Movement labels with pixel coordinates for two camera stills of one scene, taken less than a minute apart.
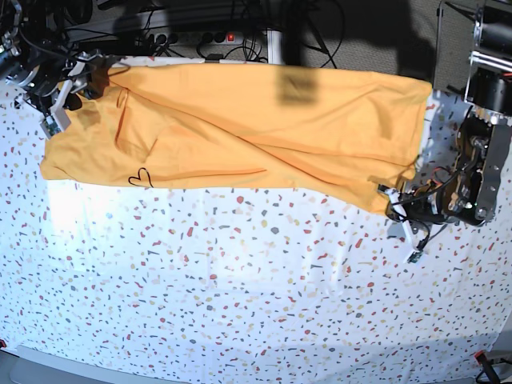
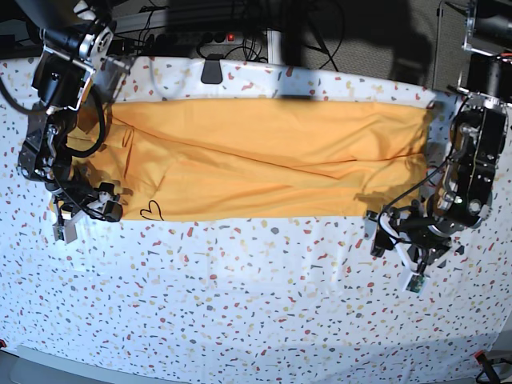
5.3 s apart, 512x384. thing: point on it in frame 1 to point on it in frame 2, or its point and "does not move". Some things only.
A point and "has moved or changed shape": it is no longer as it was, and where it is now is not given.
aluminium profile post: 274,47 does not move
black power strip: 189,38 does not move
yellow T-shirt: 246,126 has moved or changed shape
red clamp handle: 481,358 does not move
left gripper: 86,72 to 76,191
